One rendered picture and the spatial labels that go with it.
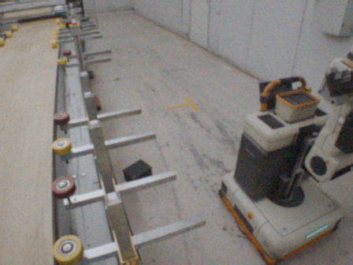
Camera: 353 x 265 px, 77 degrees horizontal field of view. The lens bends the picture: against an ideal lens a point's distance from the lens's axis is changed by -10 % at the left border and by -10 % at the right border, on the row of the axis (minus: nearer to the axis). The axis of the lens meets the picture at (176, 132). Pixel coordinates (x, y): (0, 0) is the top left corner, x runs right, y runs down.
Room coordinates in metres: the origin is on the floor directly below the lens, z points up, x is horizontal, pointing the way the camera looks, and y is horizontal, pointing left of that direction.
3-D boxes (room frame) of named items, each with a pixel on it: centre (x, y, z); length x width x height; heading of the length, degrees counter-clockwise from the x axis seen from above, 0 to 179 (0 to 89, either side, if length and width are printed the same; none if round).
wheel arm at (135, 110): (1.10, 0.40, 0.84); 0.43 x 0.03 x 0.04; 112
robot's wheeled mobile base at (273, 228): (1.08, -0.73, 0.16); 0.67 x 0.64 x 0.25; 22
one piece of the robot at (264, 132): (1.16, -0.69, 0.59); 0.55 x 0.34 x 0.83; 112
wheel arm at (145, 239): (0.40, 0.11, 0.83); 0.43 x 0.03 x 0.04; 112
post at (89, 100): (0.81, 0.33, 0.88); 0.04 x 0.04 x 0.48; 22
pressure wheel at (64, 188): (0.56, 0.39, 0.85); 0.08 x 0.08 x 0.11
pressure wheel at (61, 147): (0.79, 0.48, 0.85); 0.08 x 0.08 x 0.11
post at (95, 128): (0.58, 0.23, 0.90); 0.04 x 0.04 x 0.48; 22
